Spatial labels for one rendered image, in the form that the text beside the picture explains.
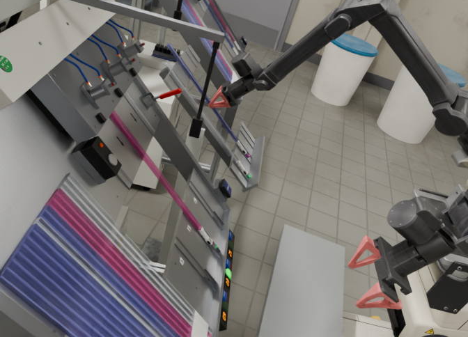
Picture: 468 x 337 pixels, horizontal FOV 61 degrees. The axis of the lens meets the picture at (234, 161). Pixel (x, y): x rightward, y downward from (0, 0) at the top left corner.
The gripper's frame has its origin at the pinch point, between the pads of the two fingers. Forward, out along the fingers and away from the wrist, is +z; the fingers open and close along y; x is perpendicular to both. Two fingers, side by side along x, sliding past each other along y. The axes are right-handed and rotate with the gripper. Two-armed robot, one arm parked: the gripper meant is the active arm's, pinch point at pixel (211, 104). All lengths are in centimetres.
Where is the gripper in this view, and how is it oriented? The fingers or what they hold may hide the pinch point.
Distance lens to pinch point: 143.7
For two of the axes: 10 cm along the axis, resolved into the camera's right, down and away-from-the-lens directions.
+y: -0.4, 5.1, -8.6
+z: -8.5, 4.4, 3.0
